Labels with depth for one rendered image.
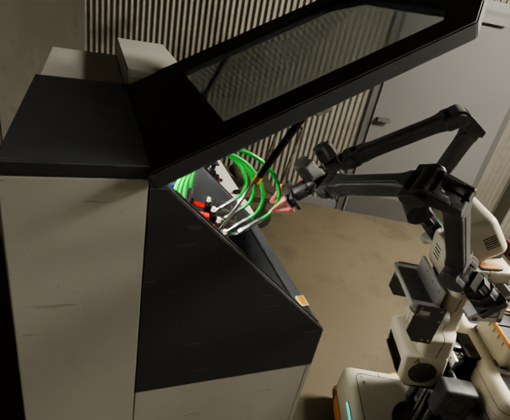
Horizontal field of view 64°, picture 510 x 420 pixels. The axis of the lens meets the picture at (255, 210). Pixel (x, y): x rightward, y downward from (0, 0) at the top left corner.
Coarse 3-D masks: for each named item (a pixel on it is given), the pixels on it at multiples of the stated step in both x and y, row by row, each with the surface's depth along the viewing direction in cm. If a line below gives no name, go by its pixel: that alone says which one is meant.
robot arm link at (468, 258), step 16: (432, 176) 96; (448, 176) 95; (432, 192) 94; (448, 192) 94; (464, 192) 93; (448, 208) 93; (464, 208) 92; (448, 224) 101; (464, 224) 98; (448, 240) 107; (464, 240) 104; (448, 256) 113; (464, 256) 109; (448, 272) 116; (448, 288) 123
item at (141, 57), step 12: (120, 48) 172; (132, 48) 175; (144, 48) 181; (156, 48) 187; (120, 60) 169; (132, 60) 153; (144, 60) 157; (156, 60) 161; (168, 60) 166; (132, 72) 139; (144, 72) 141
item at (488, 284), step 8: (488, 280) 121; (480, 288) 118; (488, 288) 118; (496, 288) 119; (472, 296) 120; (480, 296) 119; (488, 296) 118; (496, 296) 119; (472, 304) 122; (480, 304) 120; (488, 304) 119; (496, 304) 118; (504, 304) 116; (480, 312) 120; (488, 312) 118
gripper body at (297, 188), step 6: (288, 180) 142; (288, 186) 140; (294, 186) 139; (300, 186) 137; (306, 186) 136; (294, 192) 138; (300, 192) 137; (306, 192) 137; (294, 198) 137; (300, 198) 139; (300, 204) 140
